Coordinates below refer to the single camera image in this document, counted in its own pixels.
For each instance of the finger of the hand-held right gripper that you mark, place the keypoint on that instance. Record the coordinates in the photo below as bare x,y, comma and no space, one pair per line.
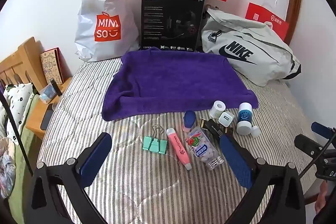
321,129
307,145

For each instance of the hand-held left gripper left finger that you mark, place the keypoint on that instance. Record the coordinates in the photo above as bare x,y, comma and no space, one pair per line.
94,158

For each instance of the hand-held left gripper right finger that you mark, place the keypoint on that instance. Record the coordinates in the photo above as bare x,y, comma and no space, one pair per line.
236,161

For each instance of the clear candy bottle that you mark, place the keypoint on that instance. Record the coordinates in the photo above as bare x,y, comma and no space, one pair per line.
204,150

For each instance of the small white cap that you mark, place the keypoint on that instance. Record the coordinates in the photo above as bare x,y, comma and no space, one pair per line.
255,131

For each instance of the white charger plug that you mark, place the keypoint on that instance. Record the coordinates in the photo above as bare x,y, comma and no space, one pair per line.
226,119

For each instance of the blue and white jar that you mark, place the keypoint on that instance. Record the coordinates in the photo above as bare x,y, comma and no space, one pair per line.
244,115

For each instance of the pink tube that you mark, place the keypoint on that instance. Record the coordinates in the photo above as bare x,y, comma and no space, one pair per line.
178,148

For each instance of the green binder clip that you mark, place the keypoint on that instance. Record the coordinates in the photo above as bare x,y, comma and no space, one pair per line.
155,145

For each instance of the pink container with blue cap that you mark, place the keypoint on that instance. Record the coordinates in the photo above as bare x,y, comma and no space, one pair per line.
189,119

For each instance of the person's right hand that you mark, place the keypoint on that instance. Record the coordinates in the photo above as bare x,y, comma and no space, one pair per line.
321,197

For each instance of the slim black box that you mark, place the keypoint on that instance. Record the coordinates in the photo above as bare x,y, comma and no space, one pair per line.
215,127

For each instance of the black and gold tube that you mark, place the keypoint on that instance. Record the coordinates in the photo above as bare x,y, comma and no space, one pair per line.
201,124

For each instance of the white tape roll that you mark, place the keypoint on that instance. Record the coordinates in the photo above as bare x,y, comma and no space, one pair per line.
218,108

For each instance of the striped bed cover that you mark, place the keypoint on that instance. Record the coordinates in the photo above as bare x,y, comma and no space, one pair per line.
147,187

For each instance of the black phone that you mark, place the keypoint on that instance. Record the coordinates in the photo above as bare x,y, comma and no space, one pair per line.
46,119

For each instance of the wooden bedside table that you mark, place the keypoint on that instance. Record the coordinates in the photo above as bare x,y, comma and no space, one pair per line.
34,121

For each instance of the green blanket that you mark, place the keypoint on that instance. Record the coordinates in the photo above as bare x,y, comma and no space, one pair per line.
23,155

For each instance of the small clear box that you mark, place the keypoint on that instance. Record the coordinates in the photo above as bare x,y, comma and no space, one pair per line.
47,94

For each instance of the white floral pillow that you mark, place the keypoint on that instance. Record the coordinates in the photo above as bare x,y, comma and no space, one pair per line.
18,100

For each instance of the illustrated book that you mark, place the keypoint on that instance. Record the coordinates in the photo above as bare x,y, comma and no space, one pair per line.
51,66

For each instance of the purple towel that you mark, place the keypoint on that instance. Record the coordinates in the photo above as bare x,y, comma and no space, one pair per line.
170,77

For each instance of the grey sling bag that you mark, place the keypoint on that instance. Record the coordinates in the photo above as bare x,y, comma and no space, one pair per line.
262,37

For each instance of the light wooden headboard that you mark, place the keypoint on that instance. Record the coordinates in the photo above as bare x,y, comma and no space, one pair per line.
23,56

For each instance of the dark wooden bed headboard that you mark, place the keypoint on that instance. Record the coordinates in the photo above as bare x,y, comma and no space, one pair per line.
296,3

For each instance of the red and white paper bag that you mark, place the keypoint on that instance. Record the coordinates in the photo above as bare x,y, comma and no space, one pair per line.
258,12

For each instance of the white plastic shopping bag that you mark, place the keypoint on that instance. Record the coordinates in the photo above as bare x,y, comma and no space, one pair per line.
110,3

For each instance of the black headset box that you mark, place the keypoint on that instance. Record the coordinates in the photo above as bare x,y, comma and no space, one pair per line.
170,16

